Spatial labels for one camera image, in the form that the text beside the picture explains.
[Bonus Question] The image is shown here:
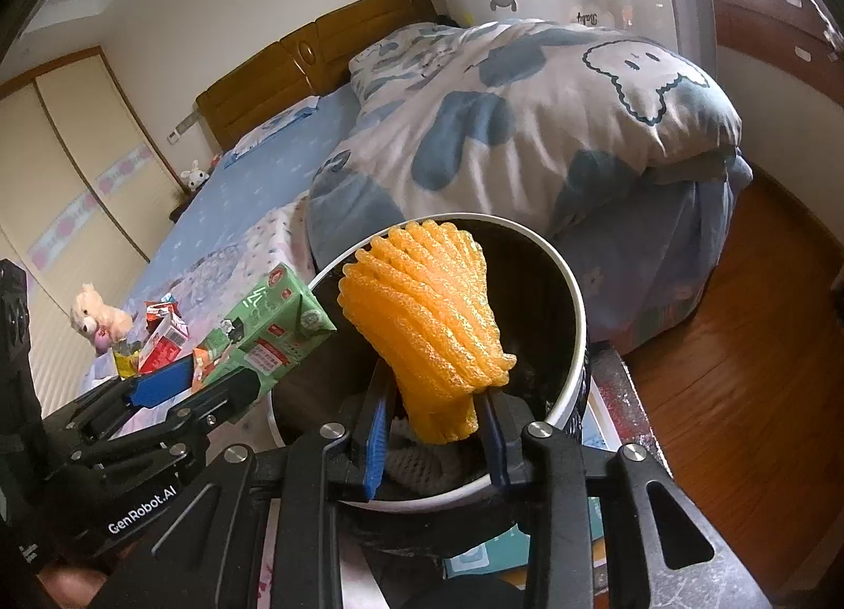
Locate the person's left hand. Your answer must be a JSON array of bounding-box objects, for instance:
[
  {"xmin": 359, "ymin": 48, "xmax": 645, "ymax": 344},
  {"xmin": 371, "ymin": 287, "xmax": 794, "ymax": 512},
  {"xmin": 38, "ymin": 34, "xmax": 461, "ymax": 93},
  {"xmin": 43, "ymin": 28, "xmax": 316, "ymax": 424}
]
[{"xmin": 37, "ymin": 565, "xmax": 107, "ymax": 609}]

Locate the beige teddy bear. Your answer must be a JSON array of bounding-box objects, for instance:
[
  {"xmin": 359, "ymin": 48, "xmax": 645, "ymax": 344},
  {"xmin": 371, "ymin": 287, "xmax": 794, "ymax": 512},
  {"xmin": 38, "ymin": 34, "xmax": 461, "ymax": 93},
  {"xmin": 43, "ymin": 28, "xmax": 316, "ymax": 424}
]
[{"xmin": 70, "ymin": 283, "xmax": 135, "ymax": 356}]

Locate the white rabbit plush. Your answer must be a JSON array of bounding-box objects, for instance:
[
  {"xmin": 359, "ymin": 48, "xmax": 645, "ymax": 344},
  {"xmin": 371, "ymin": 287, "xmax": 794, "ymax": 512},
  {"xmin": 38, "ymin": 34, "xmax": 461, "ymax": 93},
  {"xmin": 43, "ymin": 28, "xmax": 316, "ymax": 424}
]
[{"xmin": 180, "ymin": 160, "xmax": 209, "ymax": 193}]

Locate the dark wooden nightstand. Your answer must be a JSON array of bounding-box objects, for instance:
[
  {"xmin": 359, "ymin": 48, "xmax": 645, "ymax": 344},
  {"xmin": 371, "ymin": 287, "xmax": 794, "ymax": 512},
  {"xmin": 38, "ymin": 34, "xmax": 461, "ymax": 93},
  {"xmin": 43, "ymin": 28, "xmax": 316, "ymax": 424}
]
[{"xmin": 169, "ymin": 195, "xmax": 195, "ymax": 223}]

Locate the floral pink blue blanket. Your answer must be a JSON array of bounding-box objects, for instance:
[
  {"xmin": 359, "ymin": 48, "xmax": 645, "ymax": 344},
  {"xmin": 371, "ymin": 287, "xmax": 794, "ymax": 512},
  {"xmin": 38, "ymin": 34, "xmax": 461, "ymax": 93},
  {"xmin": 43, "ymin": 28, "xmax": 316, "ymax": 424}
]
[{"xmin": 117, "ymin": 192, "xmax": 315, "ymax": 607}]

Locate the yellow snack wrapper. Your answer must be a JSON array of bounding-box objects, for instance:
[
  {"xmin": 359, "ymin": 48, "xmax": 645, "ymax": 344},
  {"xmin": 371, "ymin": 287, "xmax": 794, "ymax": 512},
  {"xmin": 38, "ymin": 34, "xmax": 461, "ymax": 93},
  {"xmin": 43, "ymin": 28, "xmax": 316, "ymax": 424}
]
[{"xmin": 112, "ymin": 342, "xmax": 141, "ymax": 379}]

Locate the red snack wrapper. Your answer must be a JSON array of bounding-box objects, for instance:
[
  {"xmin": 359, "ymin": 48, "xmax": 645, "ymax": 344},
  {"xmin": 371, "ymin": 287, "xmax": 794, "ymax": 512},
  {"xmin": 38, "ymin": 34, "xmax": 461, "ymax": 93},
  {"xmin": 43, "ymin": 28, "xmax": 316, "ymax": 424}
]
[{"xmin": 145, "ymin": 292, "xmax": 179, "ymax": 327}]

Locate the wooden headboard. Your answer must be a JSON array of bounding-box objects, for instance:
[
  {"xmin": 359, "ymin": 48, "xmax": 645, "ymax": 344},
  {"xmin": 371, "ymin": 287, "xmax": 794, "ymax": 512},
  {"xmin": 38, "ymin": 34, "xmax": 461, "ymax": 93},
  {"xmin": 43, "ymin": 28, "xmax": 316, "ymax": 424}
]
[{"xmin": 196, "ymin": 0, "xmax": 436, "ymax": 151}]

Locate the blue white pillow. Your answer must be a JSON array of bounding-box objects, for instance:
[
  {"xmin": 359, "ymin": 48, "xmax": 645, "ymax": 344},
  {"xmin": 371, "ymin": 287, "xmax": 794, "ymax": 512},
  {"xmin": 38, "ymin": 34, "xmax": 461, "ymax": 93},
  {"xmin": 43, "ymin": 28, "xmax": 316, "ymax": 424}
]
[{"xmin": 222, "ymin": 96, "xmax": 320, "ymax": 167}]

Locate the green drink carton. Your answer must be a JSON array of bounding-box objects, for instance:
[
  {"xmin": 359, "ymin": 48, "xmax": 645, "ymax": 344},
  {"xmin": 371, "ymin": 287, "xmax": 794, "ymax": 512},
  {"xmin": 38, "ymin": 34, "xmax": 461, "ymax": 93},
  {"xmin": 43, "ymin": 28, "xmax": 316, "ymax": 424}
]
[{"xmin": 191, "ymin": 262, "xmax": 336, "ymax": 396}]

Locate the cream sliding wardrobe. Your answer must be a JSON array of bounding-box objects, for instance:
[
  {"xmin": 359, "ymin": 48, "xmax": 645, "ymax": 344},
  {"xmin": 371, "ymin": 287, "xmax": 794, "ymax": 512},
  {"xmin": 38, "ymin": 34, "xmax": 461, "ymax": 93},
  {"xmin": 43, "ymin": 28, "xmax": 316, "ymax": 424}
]
[{"xmin": 0, "ymin": 47, "xmax": 181, "ymax": 413}]

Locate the blue white cartoon duvet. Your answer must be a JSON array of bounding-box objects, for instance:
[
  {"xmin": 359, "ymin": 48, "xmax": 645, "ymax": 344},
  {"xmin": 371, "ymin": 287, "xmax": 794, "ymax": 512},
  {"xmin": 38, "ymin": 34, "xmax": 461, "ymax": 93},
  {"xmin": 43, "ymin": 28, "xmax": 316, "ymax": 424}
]
[{"xmin": 306, "ymin": 17, "xmax": 754, "ymax": 268}]

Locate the brown drawer cabinet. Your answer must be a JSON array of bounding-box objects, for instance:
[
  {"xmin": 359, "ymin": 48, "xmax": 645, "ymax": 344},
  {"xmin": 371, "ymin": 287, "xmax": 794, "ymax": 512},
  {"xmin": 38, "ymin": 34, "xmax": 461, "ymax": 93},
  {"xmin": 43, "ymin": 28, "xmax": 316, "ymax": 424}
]
[{"xmin": 713, "ymin": 0, "xmax": 842, "ymax": 104}]

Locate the white round trash bin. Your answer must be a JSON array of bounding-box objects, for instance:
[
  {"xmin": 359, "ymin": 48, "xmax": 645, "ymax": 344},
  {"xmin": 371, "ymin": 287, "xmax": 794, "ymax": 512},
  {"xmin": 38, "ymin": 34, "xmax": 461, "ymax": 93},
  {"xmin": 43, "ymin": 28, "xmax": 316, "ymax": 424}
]
[{"xmin": 266, "ymin": 212, "xmax": 592, "ymax": 515}]

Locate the orange foam fruit net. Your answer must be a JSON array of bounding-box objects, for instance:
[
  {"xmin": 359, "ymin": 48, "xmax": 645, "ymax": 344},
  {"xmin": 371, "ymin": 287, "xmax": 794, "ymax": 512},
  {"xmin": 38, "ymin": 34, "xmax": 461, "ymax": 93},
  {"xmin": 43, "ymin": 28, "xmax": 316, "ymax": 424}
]
[{"xmin": 338, "ymin": 220, "xmax": 516, "ymax": 445}]

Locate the red white box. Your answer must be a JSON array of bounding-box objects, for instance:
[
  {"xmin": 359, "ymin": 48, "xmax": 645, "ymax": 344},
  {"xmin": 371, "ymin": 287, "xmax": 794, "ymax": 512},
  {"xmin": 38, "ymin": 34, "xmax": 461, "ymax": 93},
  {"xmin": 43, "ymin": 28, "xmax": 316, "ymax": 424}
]
[{"xmin": 137, "ymin": 312, "xmax": 189, "ymax": 375}]

